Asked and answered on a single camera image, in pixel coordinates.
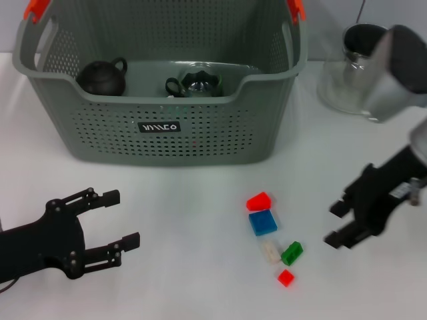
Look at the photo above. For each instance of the black pitcher lid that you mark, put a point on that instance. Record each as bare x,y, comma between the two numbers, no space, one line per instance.
360,38

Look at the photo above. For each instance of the small red cube block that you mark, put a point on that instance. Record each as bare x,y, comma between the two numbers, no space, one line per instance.
286,277

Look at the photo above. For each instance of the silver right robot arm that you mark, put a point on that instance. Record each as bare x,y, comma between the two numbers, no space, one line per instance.
420,140

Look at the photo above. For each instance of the large white building block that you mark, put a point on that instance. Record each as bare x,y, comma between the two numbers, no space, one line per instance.
271,252

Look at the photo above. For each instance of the blue square building block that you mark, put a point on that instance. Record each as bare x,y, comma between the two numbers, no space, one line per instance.
263,222

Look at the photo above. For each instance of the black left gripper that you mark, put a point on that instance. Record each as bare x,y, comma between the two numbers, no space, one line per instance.
33,240

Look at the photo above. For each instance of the red slanted building block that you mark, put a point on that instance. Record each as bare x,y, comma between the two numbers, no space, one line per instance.
258,201

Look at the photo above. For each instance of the grey perforated storage basket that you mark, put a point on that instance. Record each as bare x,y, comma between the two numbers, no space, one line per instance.
200,140

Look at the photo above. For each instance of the right wrist camera housing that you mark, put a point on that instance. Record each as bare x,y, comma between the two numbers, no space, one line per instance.
390,83

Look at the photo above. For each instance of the green building block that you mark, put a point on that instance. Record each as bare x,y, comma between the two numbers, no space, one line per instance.
292,253

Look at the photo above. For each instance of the black round teapot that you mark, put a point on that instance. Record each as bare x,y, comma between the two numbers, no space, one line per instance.
100,78

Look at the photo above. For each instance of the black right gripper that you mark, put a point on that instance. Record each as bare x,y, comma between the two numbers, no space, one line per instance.
383,196

